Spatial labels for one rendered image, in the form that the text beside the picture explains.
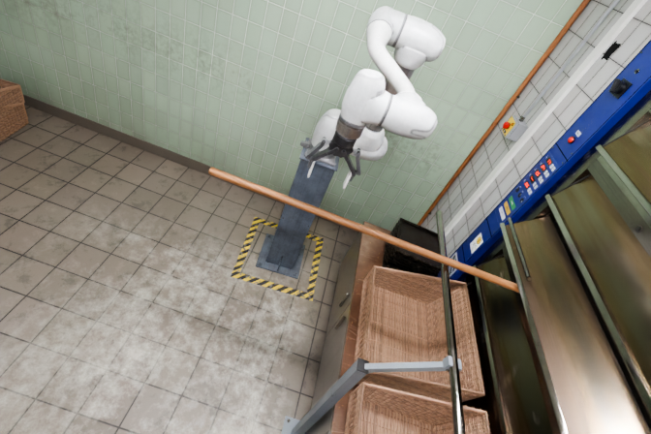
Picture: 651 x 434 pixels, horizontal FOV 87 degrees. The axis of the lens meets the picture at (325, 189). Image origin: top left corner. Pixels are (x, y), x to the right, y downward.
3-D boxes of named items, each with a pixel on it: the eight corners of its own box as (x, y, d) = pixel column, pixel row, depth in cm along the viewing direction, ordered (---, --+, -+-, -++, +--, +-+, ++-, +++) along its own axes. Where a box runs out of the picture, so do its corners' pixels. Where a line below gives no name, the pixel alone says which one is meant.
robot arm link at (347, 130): (340, 107, 111) (334, 122, 115) (339, 120, 104) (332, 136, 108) (366, 115, 112) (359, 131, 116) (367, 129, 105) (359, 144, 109)
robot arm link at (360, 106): (335, 119, 103) (376, 135, 104) (355, 71, 94) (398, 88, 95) (340, 104, 112) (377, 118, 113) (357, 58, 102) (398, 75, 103)
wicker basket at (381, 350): (440, 307, 197) (468, 281, 179) (450, 418, 153) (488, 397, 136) (361, 279, 194) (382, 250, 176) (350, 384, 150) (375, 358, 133)
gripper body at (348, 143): (359, 131, 115) (349, 152, 121) (335, 122, 114) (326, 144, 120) (358, 142, 109) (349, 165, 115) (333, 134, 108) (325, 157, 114)
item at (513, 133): (511, 134, 197) (523, 119, 191) (515, 142, 190) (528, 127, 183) (500, 129, 197) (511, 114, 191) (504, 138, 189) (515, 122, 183)
